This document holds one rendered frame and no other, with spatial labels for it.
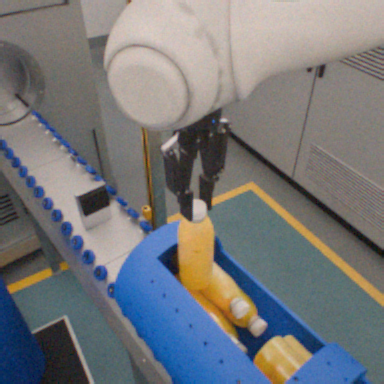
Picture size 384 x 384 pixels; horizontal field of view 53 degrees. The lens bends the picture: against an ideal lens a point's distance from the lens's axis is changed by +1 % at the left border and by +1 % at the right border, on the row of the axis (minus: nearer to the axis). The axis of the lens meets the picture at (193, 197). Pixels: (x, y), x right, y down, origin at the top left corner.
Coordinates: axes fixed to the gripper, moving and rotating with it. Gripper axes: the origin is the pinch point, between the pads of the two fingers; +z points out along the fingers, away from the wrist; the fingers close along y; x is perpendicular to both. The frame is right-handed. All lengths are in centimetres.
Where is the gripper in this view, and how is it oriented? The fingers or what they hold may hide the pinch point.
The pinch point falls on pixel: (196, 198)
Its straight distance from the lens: 69.5
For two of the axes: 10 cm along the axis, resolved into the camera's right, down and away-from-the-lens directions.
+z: 0.0, 7.5, 6.7
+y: -7.8, 4.2, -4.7
